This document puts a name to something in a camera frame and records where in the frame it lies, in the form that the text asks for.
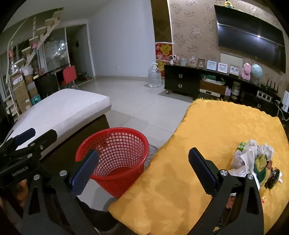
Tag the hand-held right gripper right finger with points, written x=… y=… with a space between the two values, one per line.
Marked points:
x=203 y=174

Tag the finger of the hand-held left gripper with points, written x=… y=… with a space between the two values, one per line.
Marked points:
x=45 y=139
x=24 y=135

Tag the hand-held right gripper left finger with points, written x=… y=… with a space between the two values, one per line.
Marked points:
x=84 y=174

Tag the red plastic basket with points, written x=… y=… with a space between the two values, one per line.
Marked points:
x=122 y=178

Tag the translucent plastic bag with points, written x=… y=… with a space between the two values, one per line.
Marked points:
x=247 y=162

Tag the green snack packet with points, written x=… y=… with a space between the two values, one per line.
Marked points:
x=242 y=146

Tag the yellow snack packet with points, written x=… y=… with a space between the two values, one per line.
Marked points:
x=262 y=168

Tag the dark wrapper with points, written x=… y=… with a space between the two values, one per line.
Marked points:
x=274 y=177

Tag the person's left hand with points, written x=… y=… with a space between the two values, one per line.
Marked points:
x=22 y=191

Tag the white cushioned bench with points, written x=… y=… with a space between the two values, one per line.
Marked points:
x=63 y=106

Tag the stack of cardboard boxes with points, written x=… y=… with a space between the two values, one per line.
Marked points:
x=21 y=92

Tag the yellow tablecloth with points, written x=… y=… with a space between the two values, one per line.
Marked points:
x=203 y=126

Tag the black chair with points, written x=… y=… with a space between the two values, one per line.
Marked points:
x=47 y=84

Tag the crumpled grey tissue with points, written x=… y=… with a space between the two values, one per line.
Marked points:
x=266 y=149
x=251 y=143

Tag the red chair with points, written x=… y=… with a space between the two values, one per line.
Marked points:
x=68 y=74

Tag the white set-top box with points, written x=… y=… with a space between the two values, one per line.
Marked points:
x=210 y=92

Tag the pale purple bottle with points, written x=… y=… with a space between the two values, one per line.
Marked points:
x=228 y=92

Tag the stacked jars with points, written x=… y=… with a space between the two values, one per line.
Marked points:
x=236 y=89

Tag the green flat box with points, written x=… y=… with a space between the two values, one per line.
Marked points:
x=212 y=78

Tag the black TV cabinet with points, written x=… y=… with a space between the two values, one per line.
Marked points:
x=180 y=79

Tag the white power strip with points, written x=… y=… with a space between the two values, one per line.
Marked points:
x=264 y=95

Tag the clear water jug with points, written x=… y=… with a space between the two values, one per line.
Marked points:
x=154 y=76

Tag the black router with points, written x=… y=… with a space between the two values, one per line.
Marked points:
x=269 y=87

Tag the white standing device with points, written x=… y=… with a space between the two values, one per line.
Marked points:
x=286 y=101

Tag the pink plush toy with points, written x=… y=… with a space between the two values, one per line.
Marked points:
x=246 y=71

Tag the glass dome ornament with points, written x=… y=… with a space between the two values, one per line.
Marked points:
x=192 y=61
x=182 y=60

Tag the light blue globe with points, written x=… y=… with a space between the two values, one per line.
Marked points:
x=256 y=72

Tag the wooden staircase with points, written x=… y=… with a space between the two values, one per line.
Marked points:
x=50 y=22

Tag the white robot toy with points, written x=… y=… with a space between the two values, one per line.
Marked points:
x=172 y=59

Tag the yellow toy figure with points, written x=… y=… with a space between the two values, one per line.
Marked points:
x=229 y=3

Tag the blue picture frame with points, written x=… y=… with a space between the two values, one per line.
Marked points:
x=211 y=65
x=222 y=67
x=234 y=70

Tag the small dark picture frame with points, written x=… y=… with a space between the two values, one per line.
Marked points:
x=201 y=63

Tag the white wall panel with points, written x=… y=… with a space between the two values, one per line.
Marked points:
x=231 y=59

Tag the red floral wall poster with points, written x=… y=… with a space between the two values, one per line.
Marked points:
x=163 y=49

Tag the black wall television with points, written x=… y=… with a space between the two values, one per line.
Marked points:
x=248 y=38

